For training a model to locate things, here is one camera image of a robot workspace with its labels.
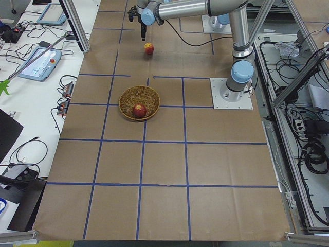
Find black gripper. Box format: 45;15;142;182
138;15;147;41

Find yellow-red apple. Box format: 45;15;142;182
144;42;154;55

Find woven wicker basket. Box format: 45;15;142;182
119;85;160;121

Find dark red apple in basket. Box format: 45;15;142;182
133;103;147;118

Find teach pendant far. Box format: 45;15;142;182
36;3;67;26

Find teach pendant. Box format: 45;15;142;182
36;3;67;26
18;46;62;81

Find teach pendant near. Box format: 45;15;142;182
18;46;62;81

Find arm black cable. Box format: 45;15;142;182
164;20;233;47

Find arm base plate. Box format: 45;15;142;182
202;15;231;34
210;78;253;110

